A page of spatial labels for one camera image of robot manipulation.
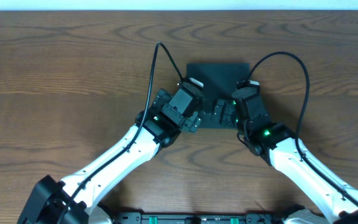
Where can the dark green box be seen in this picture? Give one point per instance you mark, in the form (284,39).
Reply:
(220,81)

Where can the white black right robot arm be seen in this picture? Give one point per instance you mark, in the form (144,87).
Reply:
(281,148)

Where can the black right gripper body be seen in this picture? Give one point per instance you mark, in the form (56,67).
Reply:
(226,113)

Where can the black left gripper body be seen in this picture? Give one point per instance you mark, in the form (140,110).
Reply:
(196,120)

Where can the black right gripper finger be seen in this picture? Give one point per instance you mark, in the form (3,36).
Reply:
(229,114)
(218,110)

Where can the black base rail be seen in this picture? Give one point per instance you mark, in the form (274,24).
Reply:
(302,216)

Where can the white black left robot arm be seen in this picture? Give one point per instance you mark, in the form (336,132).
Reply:
(75,198)

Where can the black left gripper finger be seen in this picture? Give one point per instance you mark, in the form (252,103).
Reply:
(191,124)
(163,97)

